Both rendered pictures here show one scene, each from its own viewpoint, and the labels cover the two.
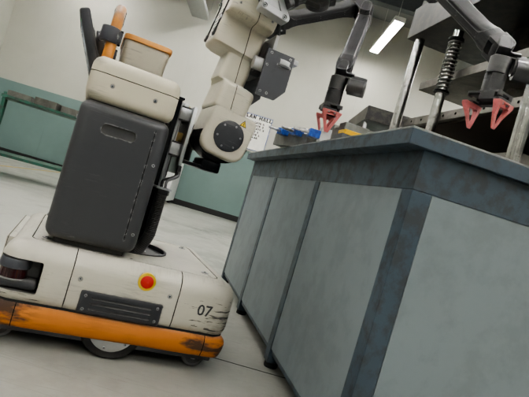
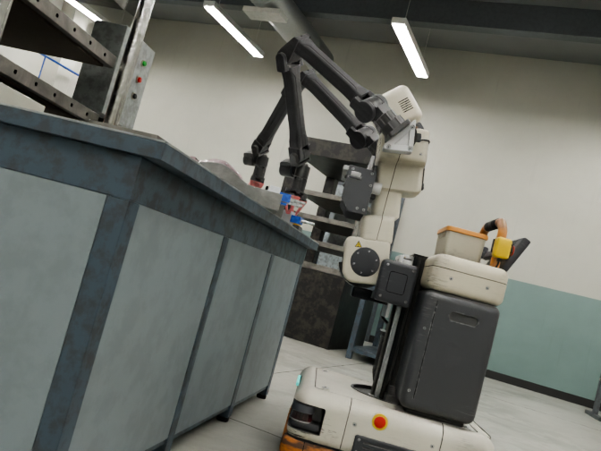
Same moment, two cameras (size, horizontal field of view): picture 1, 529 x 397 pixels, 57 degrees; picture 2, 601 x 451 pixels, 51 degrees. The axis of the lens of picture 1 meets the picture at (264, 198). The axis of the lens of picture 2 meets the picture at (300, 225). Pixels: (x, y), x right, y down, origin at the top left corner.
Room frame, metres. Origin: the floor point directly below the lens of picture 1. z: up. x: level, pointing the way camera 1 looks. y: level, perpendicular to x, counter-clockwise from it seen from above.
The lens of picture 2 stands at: (3.98, 0.94, 0.61)
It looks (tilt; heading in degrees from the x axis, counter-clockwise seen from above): 5 degrees up; 204
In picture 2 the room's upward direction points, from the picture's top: 15 degrees clockwise
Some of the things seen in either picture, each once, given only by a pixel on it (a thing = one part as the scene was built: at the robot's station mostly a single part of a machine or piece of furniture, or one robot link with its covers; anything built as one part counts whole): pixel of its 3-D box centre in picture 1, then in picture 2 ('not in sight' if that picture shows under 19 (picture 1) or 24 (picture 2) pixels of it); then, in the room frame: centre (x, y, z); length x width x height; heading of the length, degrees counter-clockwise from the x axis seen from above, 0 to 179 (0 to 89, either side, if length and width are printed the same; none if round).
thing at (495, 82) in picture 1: (492, 87); (258, 174); (1.36, -0.52, 1.03); 0.10 x 0.07 x 0.07; 31
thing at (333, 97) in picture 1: (332, 101); (298, 186); (1.72, -0.13, 0.96); 0.10 x 0.07 x 0.07; 7
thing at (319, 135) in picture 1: (311, 132); (299, 220); (1.72, -0.09, 0.83); 0.13 x 0.05 x 0.05; 96
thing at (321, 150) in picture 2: not in sight; (334, 248); (-2.73, -1.61, 1.03); 1.54 x 0.94 x 2.06; 2
